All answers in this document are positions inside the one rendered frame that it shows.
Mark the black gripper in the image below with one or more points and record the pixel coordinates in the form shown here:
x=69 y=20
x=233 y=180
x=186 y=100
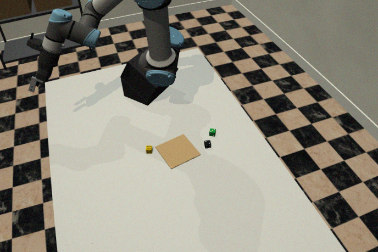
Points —
x=48 y=58

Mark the tan square mat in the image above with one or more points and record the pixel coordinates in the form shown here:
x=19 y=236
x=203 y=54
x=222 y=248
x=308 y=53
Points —
x=177 y=151

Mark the green die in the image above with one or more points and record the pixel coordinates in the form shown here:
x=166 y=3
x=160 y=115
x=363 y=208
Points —
x=212 y=132

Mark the black die with white pips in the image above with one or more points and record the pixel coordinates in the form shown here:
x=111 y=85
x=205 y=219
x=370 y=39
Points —
x=207 y=144

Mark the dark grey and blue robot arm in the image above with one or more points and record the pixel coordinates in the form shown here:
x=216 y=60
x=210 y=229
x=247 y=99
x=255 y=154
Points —
x=164 y=42

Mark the yellow die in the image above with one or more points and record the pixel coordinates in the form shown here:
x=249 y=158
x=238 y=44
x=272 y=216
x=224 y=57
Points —
x=149 y=149

